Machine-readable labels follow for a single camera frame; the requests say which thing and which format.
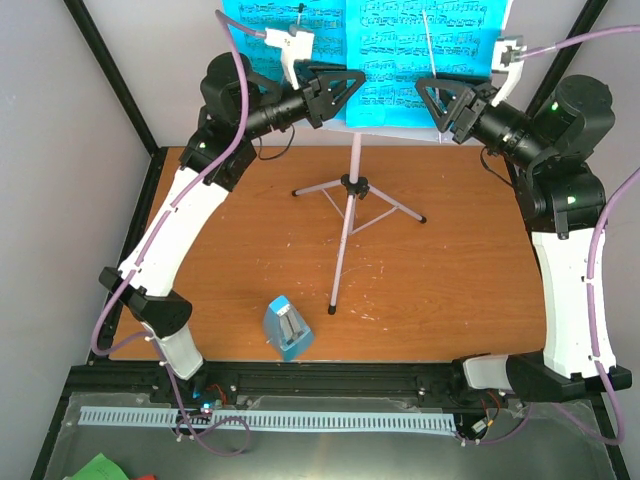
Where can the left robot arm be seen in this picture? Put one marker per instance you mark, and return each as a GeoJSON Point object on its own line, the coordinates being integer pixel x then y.
{"type": "Point", "coordinates": [211, 165]}

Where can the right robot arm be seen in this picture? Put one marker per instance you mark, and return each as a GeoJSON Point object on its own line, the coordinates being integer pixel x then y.
{"type": "Point", "coordinates": [562, 204]}

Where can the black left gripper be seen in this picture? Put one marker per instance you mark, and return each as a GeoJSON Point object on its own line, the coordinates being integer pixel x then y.
{"type": "Point", "coordinates": [318, 98]}

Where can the black aluminium frame rail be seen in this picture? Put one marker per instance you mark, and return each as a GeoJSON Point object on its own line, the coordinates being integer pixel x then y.
{"type": "Point", "coordinates": [428, 385]}

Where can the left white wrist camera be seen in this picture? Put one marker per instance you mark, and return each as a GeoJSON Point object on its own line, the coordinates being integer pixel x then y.
{"type": "Point", "coordinates": [296, 43]}

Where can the blue sheet music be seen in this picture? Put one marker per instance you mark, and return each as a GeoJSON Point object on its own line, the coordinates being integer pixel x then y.
{"type": "Point", "coordinates": [397, 42]}
{"type": "Point", "coordinates": [239, 81]}

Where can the blue metronome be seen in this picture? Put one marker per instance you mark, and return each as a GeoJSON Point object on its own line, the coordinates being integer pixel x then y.
{"type": "Point", "coordinates": [285, 329]}

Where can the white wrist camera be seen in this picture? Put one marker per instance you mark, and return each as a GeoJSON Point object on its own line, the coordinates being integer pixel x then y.
{"type": "Point", "coordinates": [507, 59]}
{"type": "Point", "coordinates": [296, 43]}

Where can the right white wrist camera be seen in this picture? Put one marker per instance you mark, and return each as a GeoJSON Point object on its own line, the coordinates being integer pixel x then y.
{"type": "Point", "coordinates": [507, 59]}

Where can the white tripod music stand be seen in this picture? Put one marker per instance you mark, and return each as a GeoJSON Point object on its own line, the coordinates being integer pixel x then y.
{"type": "Point", "coordinates": [357, 187]}

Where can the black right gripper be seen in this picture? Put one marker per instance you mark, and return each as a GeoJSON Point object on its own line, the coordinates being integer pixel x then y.
{"type": "Point", "coordinates": [465, 114]}

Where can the green paper sheet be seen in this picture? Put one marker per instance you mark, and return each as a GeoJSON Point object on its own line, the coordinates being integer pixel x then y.
{"type": "Point", "coordinates": [99, 468]}

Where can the grey slotted cable duct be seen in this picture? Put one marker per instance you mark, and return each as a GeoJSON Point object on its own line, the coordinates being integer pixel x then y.
{"type": "Point", "coordinates": [274, 421]}

